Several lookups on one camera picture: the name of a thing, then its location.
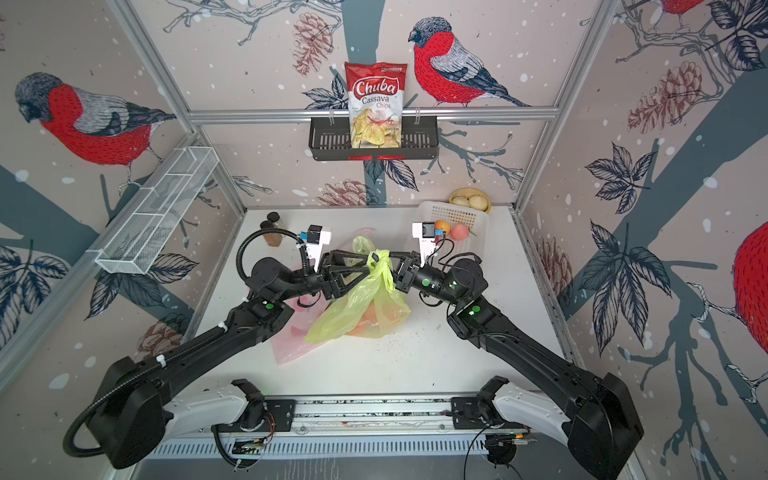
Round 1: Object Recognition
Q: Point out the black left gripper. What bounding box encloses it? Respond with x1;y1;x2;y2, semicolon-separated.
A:
276;251;368;305

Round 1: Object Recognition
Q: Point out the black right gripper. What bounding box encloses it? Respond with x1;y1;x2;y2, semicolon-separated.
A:
375;253;465;312

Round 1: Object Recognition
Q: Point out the green avocado print plastic bag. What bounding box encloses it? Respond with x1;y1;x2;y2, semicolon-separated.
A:
305;235;411;344

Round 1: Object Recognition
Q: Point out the orange yellow peach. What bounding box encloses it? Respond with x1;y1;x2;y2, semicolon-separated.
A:
435;220;451;237

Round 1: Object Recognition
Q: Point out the red peach front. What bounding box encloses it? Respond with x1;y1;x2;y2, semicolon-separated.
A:
348;318;379;338

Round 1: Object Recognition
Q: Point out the red peach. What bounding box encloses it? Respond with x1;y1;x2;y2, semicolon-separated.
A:
450;223;471;242
348;318;379;338

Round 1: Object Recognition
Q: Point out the red peach top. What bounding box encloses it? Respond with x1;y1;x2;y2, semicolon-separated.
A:
450;223;471;242

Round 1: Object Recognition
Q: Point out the pink plastic bag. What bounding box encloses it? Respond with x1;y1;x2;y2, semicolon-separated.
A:
270;296;329;365

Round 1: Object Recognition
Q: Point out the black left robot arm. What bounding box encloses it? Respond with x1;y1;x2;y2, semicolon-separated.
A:
62;225;379;469

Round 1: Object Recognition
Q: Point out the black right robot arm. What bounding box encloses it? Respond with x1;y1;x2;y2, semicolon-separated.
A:
390;252;644;479

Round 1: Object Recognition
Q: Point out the Chuba cassava chips bag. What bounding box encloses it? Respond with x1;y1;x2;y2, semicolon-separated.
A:
345;62;407;149

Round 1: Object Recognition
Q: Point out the white perforated plastic basket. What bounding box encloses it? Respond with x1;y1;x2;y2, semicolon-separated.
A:
415;201;490;256

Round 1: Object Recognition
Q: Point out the brown spice jar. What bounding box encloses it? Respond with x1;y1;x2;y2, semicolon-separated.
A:
260;220;283;248

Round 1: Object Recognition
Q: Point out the light spice jar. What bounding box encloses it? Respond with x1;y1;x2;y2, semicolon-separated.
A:
266;211;284;228

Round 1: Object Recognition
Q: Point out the yellow bowl with buns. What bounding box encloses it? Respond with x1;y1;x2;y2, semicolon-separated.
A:
449;187;491;213

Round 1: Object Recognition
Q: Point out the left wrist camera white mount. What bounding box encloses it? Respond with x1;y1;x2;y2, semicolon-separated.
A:
300;225;332;271

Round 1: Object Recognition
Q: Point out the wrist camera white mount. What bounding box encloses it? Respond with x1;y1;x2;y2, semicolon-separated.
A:
412;222;445;266
300;225;332;271

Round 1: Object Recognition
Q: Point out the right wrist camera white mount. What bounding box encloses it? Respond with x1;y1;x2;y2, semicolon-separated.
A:
412;222;445;266

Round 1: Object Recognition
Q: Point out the black wall shelf basket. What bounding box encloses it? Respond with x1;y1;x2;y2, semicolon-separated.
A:
309;114;439;161

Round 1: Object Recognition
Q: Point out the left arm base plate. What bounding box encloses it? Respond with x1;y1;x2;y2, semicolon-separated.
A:
218;398;297;435

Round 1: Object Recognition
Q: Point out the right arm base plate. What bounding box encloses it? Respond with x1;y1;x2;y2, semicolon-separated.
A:
449;396;529;431

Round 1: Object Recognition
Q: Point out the white wire mesh shelf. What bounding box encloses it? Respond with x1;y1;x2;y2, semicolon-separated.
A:
95;146;219;274

